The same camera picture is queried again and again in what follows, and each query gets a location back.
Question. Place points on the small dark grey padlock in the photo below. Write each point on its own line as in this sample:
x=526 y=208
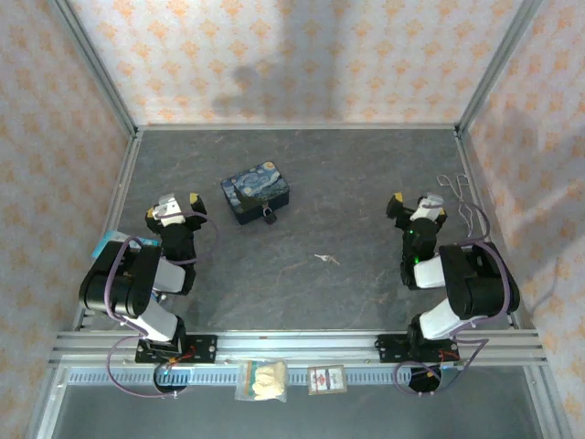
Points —
x=269 y=216

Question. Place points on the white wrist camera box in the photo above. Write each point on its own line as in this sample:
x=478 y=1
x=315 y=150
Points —
x=170 y=214
x=427 y=208

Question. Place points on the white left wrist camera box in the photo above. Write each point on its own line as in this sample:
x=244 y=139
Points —
x=170 y=214

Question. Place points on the starry night print tin box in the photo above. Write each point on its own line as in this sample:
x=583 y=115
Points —
x=253 y=185

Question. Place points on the small red and white packet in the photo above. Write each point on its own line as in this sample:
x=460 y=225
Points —
x=326 y=379

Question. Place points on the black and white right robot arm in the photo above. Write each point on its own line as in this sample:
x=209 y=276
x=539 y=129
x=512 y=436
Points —
x=480 y=283

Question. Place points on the blue snack packet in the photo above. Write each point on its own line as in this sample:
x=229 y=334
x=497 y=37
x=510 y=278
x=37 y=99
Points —
x=107 y=240

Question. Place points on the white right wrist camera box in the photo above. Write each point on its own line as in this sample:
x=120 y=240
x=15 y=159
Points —
x=427 y=208

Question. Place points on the clear bag of pale pieces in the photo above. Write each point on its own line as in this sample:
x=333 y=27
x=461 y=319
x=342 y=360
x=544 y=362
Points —
x=262 y=379

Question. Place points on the aluminium extrusion frame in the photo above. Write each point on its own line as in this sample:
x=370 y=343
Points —
x=292 y=347

